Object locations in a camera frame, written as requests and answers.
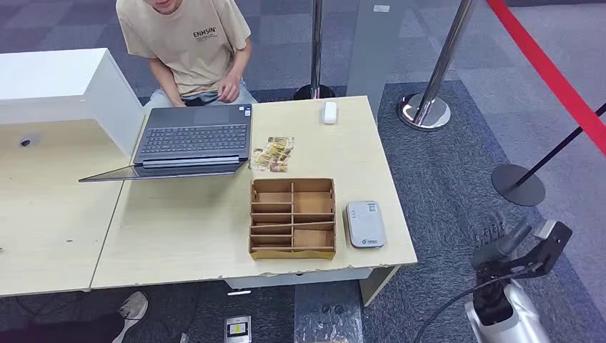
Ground person's left hand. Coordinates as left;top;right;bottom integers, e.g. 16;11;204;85
217;71;243;104

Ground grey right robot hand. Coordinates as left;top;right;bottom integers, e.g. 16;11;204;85
471;213;534;274

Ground wooden compartment organizer box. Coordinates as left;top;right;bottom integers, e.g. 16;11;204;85
249;177;337;262

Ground person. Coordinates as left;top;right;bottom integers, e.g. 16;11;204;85
116;0;259;110

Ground grey card reader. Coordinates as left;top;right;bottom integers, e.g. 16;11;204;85
344;200;387;250

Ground person's foot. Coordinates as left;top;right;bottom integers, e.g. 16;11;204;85
111;291;149;343

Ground person's leg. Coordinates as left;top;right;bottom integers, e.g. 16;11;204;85
0;309;125;343

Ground dark grey laptop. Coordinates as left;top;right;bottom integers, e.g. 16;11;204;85
79;104;253;183

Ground black stanchion round base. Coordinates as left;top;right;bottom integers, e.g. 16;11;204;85
490;103;606;207

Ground chrome stanchion black base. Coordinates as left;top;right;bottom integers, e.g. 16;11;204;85
292;0;336;101

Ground white table leg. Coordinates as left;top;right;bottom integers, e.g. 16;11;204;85
359;266;401;308

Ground plastic-wrapped grey block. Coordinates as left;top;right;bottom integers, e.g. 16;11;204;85
293;282;364;343

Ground white cabinet box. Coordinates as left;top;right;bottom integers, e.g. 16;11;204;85
0;47;145;157

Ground red barrier belt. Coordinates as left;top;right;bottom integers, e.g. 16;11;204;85
486;0;606;157

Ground grey floor device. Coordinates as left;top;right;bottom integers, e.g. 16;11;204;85
224;315;252;343

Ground black camera bracket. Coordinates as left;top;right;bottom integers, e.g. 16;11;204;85
482;219;574;285

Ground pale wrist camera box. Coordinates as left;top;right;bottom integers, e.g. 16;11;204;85
534;219;559;241

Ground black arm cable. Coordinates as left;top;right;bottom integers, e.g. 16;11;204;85
414;272;522;343

